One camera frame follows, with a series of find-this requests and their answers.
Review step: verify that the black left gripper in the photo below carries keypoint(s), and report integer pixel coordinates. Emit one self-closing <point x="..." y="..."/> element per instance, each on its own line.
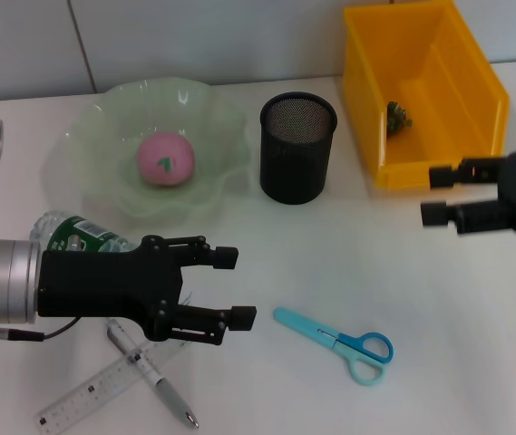
<point x="103" y="285"/>

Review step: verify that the green plastic wrapper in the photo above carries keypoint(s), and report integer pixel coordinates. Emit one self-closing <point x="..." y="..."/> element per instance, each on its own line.
<point x="397" y="118"/>

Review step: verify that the pink peach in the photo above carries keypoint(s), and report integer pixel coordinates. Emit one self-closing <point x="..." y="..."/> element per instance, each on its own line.
<point x="167" y="158"/>

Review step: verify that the clear green-label water bottle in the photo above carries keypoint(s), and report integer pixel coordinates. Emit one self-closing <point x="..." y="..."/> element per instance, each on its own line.
<point x="53" y="231"/>

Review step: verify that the white grey ballpoint pen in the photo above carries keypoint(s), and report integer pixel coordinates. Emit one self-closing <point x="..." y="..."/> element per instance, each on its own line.
<point x="167" y="392"/>

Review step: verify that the blue and teal scissors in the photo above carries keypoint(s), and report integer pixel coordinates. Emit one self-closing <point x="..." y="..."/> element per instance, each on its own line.
<point x="348" y="346"/>

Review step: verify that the black mesh pen holder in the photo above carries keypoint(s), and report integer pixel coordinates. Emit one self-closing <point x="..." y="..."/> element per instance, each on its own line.
<point x="296" y="154"/>

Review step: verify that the clear plastic ruler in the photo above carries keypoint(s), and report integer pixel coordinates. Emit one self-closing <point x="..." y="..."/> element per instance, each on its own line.
<point x="85" y="399"/>

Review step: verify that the green glass fruit plate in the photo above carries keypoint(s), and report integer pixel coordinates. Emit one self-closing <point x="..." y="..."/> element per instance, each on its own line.
<point x="103" y="136"/>

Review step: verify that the yellow plastic bin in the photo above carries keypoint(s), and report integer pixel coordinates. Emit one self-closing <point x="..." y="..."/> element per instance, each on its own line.
<point x="448" y="68"/>

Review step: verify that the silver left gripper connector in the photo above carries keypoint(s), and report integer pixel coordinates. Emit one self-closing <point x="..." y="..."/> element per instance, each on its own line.
<point x="75" y="241"/>

